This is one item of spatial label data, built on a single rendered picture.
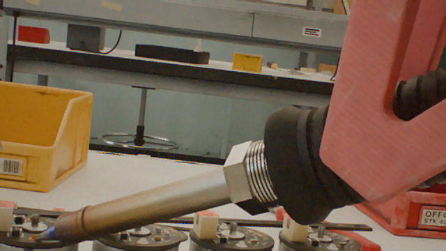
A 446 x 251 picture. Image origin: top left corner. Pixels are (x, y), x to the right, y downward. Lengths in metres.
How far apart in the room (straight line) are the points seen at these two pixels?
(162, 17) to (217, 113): 2.20
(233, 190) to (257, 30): 2.33
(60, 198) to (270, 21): 2.03
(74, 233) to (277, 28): 2.32
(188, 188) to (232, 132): 4.48
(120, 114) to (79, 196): 4.16
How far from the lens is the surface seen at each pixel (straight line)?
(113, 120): 4.67
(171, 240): 0.20
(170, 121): 4.64
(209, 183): 0.16
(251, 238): 0.21
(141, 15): 2.49
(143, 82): 2.56
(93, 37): 2.61
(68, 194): 0.51
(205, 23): 2.48
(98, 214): 0.18
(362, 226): 0.25
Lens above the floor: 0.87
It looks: 10 degrees down
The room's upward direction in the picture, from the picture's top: 7 degrees clockwise
